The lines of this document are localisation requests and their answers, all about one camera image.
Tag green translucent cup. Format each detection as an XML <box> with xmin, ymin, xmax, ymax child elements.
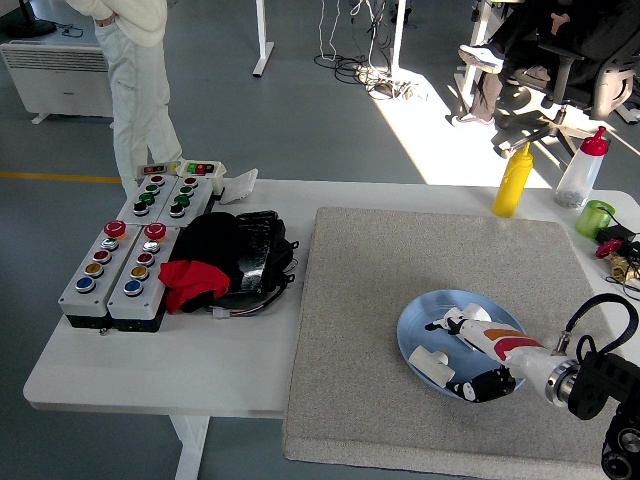
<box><xmin>574</xmin><ymin>199</ymin><xmax>617</xmax><ymax>239</ymax></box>

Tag five-button control box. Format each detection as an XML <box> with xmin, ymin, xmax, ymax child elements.
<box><xmin>57</xmin><ymin>219</ymin><xmax>128</xmax><ymax>330</ymax></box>
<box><xmin>106</xmin><ymin>222</ymin><xmax>181</xmax><ymax>334</ymax></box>

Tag white desk leg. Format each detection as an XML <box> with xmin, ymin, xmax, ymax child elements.
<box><xmin>387</xmin><ymin>0</ymin><xmax>409</xmax><ymax>76</ymax></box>
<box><xmin>454</xmin><ymin>0</ymin><xmax>496</xmax><ymax>101</ymax></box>
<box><xmin>251</xmin><ymin>0</ymin><xmax>276</xmax><ymax>78</ymax></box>

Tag thin black cable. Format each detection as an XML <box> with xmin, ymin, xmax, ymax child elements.
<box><xmin>604</xmin><ymin>273</ymin><xmax>640</xmax><ymax>301</ymax></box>

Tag black plastic tray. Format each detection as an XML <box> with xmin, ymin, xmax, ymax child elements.
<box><xmin>227</xmin><ymin>209</ymin><xmax>301</xmax><ymax>299</ymax></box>

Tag seated person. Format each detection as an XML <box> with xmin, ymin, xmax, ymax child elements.
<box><xmin>451</xmin><ymin>0</ymin><xmax>640</xmax><ymax>127</ymax></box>

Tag white red-green switch box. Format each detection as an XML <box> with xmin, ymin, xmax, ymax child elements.
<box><xmin>175</xmin><ymin>159</ymin><xmax>229</xmax><ymax>182</ymax></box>

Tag clear squeeze bottle red cap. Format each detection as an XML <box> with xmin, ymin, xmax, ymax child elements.
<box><xmin>553</xmin><ymin>125</ymin><xmax>609</xmax><ymax>209</ymax></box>

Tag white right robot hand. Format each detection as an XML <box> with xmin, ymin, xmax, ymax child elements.
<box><xmin>424</xmin><ymin>308</ymin><xmax>560</xmax><ymax>404</ymax></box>

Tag black office chair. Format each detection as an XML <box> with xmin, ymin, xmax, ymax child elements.
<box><xmin>492</xmin><ymin>29</ymin><xmax>640</xmax><ymax>160</ymax></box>

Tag white table leg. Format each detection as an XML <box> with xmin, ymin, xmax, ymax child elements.
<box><xmin>167</xmin><ymin>414</ymin><xmax>211</xmax><ymax>480</ymax></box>

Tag large white tee pipe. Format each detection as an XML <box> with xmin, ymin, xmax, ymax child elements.
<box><xmin>460</xmin><ymin>301</ymin><xmax>494</xmax><ymax>324</ymax></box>

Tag white plastic cover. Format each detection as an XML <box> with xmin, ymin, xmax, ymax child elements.
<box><xmin>218</xmin><ymin>168</ymin><xmax>260</xmax><ymax>206</ymax></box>

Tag wire harness white connector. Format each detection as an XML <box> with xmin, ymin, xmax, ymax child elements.
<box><xmin>209</xmin><ymin>279</ymin><xmax>296</xmax><ymax>320</ymax></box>

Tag black power adapter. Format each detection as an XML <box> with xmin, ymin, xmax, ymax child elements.
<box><xmin>594</xmin><ymin>223</ymin><xmax>637</xmax><ymax>246</ymax></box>

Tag blue plate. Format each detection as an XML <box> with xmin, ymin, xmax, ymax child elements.
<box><xmin>396</xmin><ymin>289</ymin><xmax>526</xmax><ymax>401</ymax></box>

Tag white panel heater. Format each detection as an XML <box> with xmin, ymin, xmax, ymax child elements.
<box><xmin>0</xmin><ymin>40</ymin><xmax>115</xmax><ymax>125</ymax></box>

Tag standing person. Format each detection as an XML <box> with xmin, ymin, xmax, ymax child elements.
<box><xmin>67</xmin><ymin>0</ymin><xmax>186</xmax><ymax>194</ymax></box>

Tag small grey switch box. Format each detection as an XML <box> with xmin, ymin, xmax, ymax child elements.
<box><xmin>135</xmin><ymin>161</ymin><xmax>181</xmax><ymax>180</ymax></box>

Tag black fan base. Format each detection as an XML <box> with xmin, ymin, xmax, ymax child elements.
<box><xmin>3</xmin><ymin>0</ymin><xmax>57</xmax><ymax>39</ymax></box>

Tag white tee pipe metal end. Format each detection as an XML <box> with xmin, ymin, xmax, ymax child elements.
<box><xmin>408</xmin><ymin>345</ymin><xmax>455</xmax><ymax>388</ymax></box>

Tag brass valve red handle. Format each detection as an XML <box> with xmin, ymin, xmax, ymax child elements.
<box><xmin>594</xmin><ymin>238</ymin><xmax>640</xmax><ymax>281</ymax></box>

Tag red cloth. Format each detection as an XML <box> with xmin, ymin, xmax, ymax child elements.
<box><xmin>157</xmin><ymin>259</ymin><xmax>231</xmax><ymax>315</ymax></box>

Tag grey-brown mat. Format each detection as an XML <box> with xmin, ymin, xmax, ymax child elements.
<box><xmin>282</xmin><ymin>206</ymin><xmax>640</xmax><ymax>474</ymax></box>

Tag black cloth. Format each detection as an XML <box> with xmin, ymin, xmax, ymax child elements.
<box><xmin>168</xmin><ymin>211</ymin><xmax>241</xmax><ymax>314</ymax></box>

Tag yellow squeeze bottle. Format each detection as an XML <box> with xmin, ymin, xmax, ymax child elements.
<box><xmin>492</xmin><ymin>141</ymin><xmax>535</xmax><ymax>219</ymax></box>

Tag floor cable tangle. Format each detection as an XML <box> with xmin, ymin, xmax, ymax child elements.
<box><xmin>313</xmin><ymin>0</ymin><xmax>431</xmax><ymax>102</ymax></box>

